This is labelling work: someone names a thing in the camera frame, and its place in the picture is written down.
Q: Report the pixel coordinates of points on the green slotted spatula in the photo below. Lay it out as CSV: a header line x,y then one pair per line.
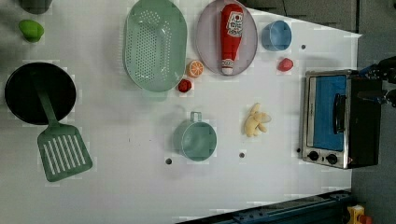
x,y
61,147

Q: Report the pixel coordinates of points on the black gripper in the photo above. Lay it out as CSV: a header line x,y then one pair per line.
x,y
385,70

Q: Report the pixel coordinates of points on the teal cup with handle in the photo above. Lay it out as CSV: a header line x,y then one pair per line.
x,y
195,139

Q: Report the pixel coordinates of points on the grey oval plate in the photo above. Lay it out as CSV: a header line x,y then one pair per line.
x,y
207,38

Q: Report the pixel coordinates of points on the silver black toaster oven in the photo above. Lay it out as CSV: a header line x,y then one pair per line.
x,y
342,119

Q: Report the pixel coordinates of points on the blue bowl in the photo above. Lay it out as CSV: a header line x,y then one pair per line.
x,y
276,36

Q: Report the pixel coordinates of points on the red toy strawberry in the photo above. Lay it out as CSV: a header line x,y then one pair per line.
x,y
285,65

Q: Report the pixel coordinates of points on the small red toy fruit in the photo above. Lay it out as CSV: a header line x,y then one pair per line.
x,y
184,85

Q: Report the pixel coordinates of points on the green perforated colander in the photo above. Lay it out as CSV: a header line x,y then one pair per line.
x,y
154,49

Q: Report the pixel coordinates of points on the toy orange slice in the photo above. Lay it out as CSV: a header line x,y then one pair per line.
x,y
195,69

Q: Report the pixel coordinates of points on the yellow peeled toy banana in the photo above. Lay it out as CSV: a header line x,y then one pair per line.
x,y
255,121

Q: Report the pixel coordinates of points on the blue metal frame rail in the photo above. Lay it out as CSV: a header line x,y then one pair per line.
x,y
326,208

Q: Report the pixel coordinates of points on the yellow red clamp object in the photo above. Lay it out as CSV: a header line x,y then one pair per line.
x,y
357,215

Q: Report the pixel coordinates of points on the red plush ketchup bottle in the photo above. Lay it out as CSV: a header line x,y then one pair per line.
x,y
231,29

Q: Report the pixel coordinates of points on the dark cylindrical cup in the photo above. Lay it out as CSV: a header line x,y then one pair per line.
x,y
36,6

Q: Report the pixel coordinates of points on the black frying pan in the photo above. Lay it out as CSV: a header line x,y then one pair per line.
x,y
23,101

